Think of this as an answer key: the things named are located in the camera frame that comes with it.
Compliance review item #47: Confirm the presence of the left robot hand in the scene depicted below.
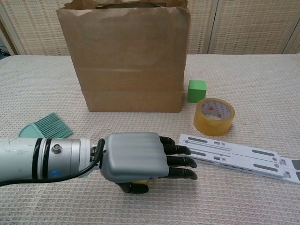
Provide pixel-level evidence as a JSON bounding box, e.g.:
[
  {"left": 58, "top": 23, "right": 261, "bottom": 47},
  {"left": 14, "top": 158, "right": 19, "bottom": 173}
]
[{"left": 97, "top": 132, "right": 198, "bottom": 195}]

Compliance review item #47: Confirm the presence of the brown paper bag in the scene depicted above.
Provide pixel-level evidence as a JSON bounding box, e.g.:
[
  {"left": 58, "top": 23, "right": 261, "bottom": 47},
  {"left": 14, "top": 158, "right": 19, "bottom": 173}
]
[{"left": 56, "top": 0, "right": 191, "bottom": 113}]

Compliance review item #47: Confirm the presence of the green cube block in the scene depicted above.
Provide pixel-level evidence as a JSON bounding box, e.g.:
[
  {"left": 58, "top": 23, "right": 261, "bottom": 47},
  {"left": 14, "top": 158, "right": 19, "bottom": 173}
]
[{"left": 187, "top": 79, "right": 208, "bottom": 103}]

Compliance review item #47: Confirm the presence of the clear packing tape roll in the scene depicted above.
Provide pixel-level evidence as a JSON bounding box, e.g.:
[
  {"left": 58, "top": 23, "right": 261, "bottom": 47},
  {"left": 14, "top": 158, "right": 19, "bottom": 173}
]
[{"left": 193, "top": 97, "right": 235, "bottom": 136}]

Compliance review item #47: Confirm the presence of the teal plastic comb brush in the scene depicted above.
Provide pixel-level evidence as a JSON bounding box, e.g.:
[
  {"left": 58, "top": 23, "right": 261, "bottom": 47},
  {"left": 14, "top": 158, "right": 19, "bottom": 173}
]
[{"left": 18, "top": 112, "right": 74, "bottom": 139}]

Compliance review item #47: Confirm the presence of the white folded laptop stand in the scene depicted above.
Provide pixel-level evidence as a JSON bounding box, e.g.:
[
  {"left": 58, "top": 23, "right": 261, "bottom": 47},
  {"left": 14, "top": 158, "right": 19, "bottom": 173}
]
[{"left": 178, "top": 133, "right": 300, "bottom": 185}]

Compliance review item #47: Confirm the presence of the beige woven tablecloth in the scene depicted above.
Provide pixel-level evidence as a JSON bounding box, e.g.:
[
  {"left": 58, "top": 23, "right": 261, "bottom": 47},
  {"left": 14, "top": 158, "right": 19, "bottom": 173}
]
[{"left": 0, "top": 53, "right": 300, "bottom": 225}]

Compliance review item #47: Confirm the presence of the woven folding screen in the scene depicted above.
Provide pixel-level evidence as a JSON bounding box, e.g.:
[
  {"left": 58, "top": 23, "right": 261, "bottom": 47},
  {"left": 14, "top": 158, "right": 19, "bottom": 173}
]
[{"left": 0, "top": 0, "right": 300, "bottom": 56}]

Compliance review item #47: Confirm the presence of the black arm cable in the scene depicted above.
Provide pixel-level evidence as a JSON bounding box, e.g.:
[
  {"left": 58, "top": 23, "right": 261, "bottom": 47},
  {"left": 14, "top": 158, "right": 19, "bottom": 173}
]
[{"left": 0, "top": 138, "right": 106, "bottom": 188}]

